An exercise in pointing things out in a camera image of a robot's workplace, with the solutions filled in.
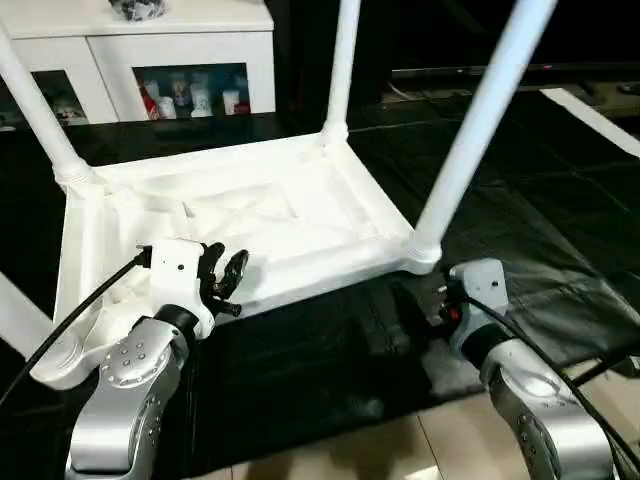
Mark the white bottle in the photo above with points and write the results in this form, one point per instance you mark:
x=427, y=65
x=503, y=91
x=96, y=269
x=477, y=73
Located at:
x=203, y=98

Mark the black stand foot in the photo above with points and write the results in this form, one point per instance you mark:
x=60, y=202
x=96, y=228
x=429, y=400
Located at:
x=610, y=365

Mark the white cup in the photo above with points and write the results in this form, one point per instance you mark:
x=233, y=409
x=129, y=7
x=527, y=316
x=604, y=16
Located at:
x=231, y=102

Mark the black work mat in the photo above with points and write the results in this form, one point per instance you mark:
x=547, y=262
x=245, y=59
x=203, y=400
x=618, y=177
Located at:
x=520, y=200

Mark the white glass door cabinet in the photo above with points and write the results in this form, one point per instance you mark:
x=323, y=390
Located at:
x=150, y=45

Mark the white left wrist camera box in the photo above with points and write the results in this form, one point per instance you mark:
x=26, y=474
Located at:
x=180, y=275

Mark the red bottle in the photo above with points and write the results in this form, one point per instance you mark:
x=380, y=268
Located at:
x=148, y=100

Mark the grey metallic ornament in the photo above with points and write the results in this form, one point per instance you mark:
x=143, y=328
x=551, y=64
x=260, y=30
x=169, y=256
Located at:
x=138, y=8

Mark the black remote control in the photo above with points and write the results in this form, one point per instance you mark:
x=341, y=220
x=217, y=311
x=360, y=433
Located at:
x=630, y=88

